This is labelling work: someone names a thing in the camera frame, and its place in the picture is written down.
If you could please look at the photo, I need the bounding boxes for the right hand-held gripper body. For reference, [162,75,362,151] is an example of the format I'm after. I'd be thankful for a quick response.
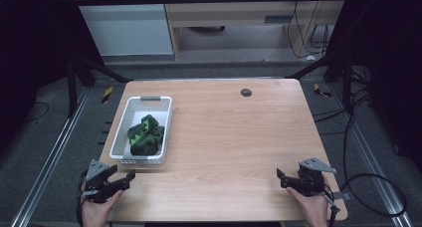
[287,157,337,198]

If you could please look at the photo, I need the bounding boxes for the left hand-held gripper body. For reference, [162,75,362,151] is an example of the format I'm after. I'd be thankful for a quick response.
[82,158,130,204]

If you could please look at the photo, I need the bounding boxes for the person's right hand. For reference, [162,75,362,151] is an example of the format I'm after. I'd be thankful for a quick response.
[286,186,330,227]

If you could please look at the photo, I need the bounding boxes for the person's left hand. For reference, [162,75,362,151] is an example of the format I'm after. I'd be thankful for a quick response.
[81,189,124,227]

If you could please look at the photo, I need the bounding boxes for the white plastic basket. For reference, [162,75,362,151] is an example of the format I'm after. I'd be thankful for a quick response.
[108,95,173,165]

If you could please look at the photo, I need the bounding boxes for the dark green cloth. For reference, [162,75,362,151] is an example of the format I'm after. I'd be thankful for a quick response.
[126,113,166,156]

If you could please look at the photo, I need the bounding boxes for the yellow black striped tape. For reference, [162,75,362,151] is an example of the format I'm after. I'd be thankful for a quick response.
[101,86,114,105]
[313,83,332,99]

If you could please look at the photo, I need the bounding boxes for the black metal stand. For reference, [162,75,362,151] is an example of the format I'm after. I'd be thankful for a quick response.
[286,47,354,114]
[66,49,133,119]

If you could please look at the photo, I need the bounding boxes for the black curtain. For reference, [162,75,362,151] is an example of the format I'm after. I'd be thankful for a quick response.
[0,0,106,155]
[322,0,422,173]

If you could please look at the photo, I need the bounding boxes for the white cabinet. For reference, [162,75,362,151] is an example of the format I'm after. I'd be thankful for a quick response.
[70,0,175,57]

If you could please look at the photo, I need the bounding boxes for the light wooden desk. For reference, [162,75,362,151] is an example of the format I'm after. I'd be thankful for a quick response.
[160,0,350,61]

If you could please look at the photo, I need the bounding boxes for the aluminium floor rail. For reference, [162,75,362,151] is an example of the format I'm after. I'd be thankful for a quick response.
[9,87,92,227]
[327,84,414,227]

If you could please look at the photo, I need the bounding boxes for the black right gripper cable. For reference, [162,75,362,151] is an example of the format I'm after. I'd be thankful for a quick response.
[326,172,408,227]

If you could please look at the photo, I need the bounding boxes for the black floor cable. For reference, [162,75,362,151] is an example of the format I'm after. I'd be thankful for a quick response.
[23,102,50,123]
[312,66,374,195]

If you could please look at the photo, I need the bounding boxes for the black hanging cables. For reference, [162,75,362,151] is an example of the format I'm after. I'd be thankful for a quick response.
[286,0,330,60]

